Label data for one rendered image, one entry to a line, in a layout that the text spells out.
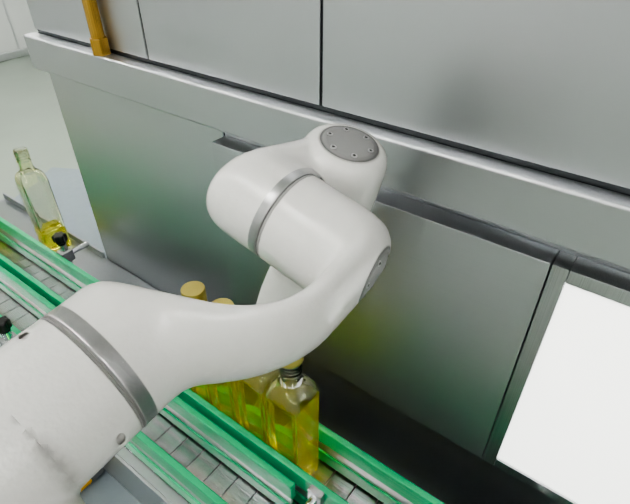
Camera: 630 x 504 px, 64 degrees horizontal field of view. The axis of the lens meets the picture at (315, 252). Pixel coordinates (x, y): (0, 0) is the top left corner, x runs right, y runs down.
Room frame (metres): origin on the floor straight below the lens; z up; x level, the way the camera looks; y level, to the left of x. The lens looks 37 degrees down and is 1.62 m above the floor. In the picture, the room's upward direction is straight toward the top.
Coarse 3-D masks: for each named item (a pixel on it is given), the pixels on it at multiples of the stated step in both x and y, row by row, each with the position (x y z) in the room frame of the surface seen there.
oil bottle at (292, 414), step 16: (272, 384) 0.42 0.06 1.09; (304, 384) 0.42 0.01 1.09; (272, 400) 0.41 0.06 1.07; (288, 400) 0.40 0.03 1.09; (304, 400) 0.40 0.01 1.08; (272, 416) 0.41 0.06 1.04; (288, 416) 0.39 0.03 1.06; (304, 416) 0.40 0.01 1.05; (272, 432) 0.41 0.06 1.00; (288, 432) 0.39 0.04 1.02; (304, 432) 0.40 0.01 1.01; (288, 448) 0.39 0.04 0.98; (304, 448) 0.40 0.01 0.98; (304, 464) 0.40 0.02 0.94
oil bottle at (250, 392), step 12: (276, 372) 0.45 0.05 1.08; (240, 384) 0.44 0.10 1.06; (252, 384) 0.43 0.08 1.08; (264, 384) 0.43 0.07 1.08; (240, 396) 0.45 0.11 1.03; (252, 396) 0.43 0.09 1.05; (264, 396) 0.42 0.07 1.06; (240, 408) 0.45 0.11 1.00; (252, 408) 0.43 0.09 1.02; (264, 408) 0.42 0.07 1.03; (240, 420) 0.45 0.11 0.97; (252, 420) 0.43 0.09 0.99; (264, 420) 0.42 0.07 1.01; (252, 432) 0.44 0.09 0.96; (264, 432) 0.42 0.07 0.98
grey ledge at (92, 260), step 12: (0, 204) 1.21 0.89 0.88; (12, 204) 1.21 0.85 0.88; (0, 216) 1.15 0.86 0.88; (12, 216) 1.15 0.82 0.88; (24, 216) 1.15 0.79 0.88; (24, 228) 1.09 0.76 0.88; (72, 240) 1.04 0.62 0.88; (84, 240) 1.01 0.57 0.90; (84, 252) 0.99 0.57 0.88; (96, 252) 0.98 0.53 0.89; (84, 264) 0.94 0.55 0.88; (96, 264) 0.94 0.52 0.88; (108, 264) 0.94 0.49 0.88; (96, 276) 0.89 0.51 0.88; (108, 276) 0.89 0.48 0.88; (120, 276) 0.89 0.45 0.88; (132, 276) 0.89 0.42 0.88
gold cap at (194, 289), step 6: (192, 282) 0.54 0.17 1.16; (198, 282) 0.54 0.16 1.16; (186, 288) 0.53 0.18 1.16; (192, 288) 0.53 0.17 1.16; (198, 288) 0.53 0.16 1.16; (204, 288) 0.53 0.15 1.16; (186, 294) 0.51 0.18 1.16; (192, 294) 0.51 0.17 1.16; (198, 294) 0.51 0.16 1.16; (204, 294) 0.52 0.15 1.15; (204, 300) 0.52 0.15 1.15
